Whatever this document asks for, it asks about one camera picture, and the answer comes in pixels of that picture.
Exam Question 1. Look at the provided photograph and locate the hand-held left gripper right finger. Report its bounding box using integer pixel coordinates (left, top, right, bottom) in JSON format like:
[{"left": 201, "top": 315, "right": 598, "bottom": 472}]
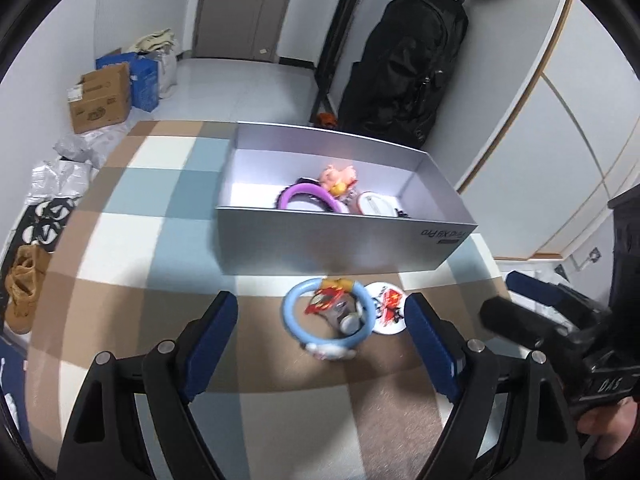
[{"left": 404, "top": 292, "right": 586, "bottom": 480}]

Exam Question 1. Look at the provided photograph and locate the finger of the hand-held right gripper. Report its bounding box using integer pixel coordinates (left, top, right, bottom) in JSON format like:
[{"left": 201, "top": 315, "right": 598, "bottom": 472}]
[
  {"left": 505, "top": 271, "right": 608, "bottom": 328},
  {"left": 479, "top": 296, "right": 591, "bottom": 361}
]

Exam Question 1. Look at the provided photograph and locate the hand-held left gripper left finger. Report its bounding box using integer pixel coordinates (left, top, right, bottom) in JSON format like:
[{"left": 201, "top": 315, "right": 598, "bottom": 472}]
[{"left": 57, "top": 290, "right": 239, "bottom": 480}]

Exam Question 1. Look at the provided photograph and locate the light blue ring bracelet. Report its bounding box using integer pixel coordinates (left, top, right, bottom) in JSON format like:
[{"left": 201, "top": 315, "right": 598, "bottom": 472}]
[{"left": 282, "top": 277, "right": 375, "bottom": 356}]

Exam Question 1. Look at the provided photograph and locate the silver cardboard box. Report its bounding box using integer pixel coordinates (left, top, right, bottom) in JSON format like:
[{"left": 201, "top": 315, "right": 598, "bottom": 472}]
[{"left": 215, "top": 121, "right": 480, "bottom": 276}]

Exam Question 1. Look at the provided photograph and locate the round pink-rimmed badge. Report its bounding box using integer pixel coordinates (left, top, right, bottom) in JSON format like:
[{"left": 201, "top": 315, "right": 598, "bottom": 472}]
[{"left": 352, "top": 191, "right": 398, "bottom": 217}]

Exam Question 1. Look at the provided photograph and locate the purple ring bracelet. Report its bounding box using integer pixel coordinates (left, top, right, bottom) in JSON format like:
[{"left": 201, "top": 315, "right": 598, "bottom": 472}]
[{"left": 277, "top": 182, "right": 346, "bottom": 213}]

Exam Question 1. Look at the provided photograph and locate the pink toy figure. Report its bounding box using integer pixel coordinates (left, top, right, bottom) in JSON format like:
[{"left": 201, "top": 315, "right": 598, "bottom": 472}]
[{"left": 320, "top": 164, "right": 358, "bottom": 196}]

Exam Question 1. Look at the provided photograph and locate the person's right hand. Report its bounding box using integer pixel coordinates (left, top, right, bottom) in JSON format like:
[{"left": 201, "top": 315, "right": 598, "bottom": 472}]
[{"left": 575, "top": 392, "right": 640, "bottom": 461}]

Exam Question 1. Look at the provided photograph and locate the round white badge red print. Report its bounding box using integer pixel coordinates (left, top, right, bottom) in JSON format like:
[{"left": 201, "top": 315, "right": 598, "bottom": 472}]
[{"left": 364, "top": 282, "right": 408, "bottom": 335}]

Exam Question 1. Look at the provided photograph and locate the white plush charm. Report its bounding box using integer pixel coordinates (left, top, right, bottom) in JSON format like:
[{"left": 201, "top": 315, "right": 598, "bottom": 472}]
[{"left": 305, "top": 342, "right": 358, "bottom": 362}]

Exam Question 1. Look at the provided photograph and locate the checkered tablecloth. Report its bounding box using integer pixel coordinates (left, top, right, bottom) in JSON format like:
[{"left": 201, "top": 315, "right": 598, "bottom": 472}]
[{"left": 22, "top": 120, "right": 506, "bottom": 480}]

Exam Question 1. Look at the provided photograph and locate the white wardrobe wooden trim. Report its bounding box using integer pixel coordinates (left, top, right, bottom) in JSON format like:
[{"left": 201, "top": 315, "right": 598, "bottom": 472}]
[{"left": 452, "top": 0, "right": 640, "bottom": 263}]

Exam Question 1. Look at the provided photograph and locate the brown boot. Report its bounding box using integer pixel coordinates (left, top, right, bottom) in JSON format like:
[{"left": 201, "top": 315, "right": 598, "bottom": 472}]
[
  {"left": 4, "top": 272, "right": 43, "bottom": 334},
  {"left": 12, "top": 244, "right": 51, "bottom": 281}
]

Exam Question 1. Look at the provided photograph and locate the black and white sneaker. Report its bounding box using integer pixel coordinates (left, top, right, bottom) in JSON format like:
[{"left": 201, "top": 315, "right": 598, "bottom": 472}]
[
  {"left": 22, "top": 217, "right": 66, "bottom": 248},
  {"left": 37, "top": 195, "right": 83, "bottom": 221}
]

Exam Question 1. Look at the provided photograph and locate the black shoe mat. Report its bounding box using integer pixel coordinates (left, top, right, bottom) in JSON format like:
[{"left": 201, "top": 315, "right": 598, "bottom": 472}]
[{"left": 0, "top": 195, "right": 81, "bottom": 341}]

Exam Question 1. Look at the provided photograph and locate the silver parcel bag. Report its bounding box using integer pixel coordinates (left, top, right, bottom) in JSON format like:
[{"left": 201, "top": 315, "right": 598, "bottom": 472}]
[{"left": 27, "top": 159, "right": 98, "bottom": 206}]

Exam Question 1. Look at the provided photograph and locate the grey parcel bag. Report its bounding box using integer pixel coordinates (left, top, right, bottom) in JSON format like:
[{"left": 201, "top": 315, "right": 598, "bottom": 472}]
[{"left": 54, "top": 121, "right": 138, "bottom": 170}]

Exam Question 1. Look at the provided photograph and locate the black backpack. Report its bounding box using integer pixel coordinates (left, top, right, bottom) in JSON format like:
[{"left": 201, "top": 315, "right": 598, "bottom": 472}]
[{"left": 337, "top": 0, "right": 470, "bottom": 150}]

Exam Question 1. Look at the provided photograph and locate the brown cardboard box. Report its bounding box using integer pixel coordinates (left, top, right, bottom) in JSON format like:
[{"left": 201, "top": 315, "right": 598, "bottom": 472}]
[{"left": 67, "top": 63, "right": 133, "bottom": 134}]

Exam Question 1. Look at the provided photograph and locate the blue cardboard box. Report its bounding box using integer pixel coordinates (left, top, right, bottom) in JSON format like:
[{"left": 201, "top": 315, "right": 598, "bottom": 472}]
[{"left": 96, "top": 51, "right": 162, "bottom": 112}]

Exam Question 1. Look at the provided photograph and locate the black metal rack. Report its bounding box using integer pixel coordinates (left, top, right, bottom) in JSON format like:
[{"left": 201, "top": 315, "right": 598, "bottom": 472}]
[{"left": 312, "top": 0, "right": 381, "bottom": 123}]

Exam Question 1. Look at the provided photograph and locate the grey door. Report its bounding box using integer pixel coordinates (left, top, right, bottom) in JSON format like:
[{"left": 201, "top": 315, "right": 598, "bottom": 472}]
[{"left": 192, "top": 0, "right": 303, "bottom": 63}]

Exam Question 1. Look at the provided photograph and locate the red keychain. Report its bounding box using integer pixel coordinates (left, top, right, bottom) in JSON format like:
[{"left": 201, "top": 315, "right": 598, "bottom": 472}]
[{"left": 304, "top": 279, "right": 365, "bottom": 335}]

